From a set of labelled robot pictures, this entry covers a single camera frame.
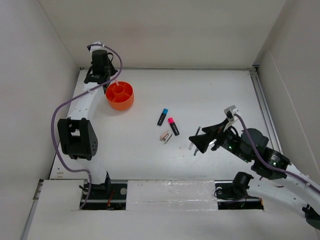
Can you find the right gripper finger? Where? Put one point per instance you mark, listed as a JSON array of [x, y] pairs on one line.
[[202, 141], [216, 130]]

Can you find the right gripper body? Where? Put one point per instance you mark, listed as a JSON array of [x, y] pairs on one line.
[[227, 140]]

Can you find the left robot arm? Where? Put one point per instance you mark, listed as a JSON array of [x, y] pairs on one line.
[[77, 137]]

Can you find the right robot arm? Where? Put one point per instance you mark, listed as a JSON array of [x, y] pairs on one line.
[[273, 177]]

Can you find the green clear refill pen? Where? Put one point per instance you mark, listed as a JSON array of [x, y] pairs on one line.
[[191, 143]]

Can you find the pink cap black highlighter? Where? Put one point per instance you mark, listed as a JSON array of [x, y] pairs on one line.
[[173, 126]]

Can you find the blue cap black highlighter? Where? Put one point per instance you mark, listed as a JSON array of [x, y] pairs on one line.
[[162, 117]]

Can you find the orange round organizer container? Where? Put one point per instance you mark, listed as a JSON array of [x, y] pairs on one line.
[[120, 95]]

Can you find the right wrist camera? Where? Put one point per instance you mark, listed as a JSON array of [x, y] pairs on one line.
[[230, 116]]

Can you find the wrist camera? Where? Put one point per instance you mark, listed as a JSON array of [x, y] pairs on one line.
[[95, 46], [230, 116]]

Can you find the aluminium rail right edge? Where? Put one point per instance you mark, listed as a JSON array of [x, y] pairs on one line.
[[266, 115]]

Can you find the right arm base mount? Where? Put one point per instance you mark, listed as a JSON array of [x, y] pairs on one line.
[[233, 194]]

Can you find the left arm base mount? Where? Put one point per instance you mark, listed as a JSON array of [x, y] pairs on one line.
[[115, 200]]

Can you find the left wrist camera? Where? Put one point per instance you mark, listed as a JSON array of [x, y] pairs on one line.
[[95, 46]]

